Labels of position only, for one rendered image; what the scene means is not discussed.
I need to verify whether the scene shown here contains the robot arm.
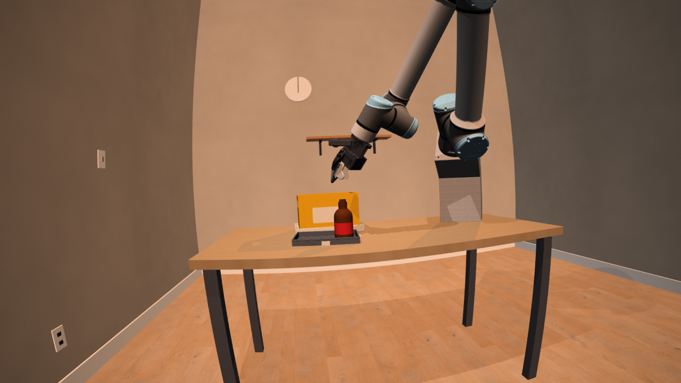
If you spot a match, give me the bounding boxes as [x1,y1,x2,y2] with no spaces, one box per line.
[351,0,496,161]

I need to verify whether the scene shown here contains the yellow bottle crate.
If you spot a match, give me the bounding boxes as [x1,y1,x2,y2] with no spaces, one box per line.
[297,192,360,229]

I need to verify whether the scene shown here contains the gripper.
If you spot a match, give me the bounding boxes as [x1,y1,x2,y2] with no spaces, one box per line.
[331,134,372,183]

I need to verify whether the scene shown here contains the brown glass bottle with red label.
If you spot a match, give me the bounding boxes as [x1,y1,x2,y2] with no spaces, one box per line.
[334,199,354,238]

